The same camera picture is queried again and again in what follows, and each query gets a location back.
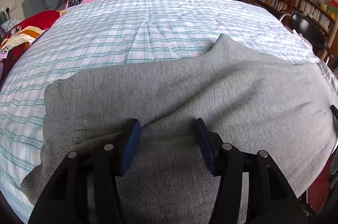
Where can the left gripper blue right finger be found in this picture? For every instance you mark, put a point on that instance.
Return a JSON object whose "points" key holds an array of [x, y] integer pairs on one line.
{"points": [[208, 143]]}

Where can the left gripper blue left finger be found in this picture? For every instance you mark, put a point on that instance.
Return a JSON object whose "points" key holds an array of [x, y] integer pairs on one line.
{"points": [[129, 146]]}

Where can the black chair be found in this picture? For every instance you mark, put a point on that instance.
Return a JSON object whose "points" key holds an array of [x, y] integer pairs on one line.
{"points": [[304, 26]]}

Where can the blue plaid bed sheet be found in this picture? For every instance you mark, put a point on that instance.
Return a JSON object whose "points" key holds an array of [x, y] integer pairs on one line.
{"points": [[107, 32]]}

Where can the wooden bookshelf with books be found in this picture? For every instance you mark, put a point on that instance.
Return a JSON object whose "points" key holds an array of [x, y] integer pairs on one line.
{"points": [[315, 10]]}

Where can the red patterned quilt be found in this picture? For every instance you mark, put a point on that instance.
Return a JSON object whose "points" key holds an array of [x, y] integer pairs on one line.
{"points": [[20, 38]]}

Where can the wall power socket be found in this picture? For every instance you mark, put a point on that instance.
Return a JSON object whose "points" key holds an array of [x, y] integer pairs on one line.
{"points": [[8, 6]]}

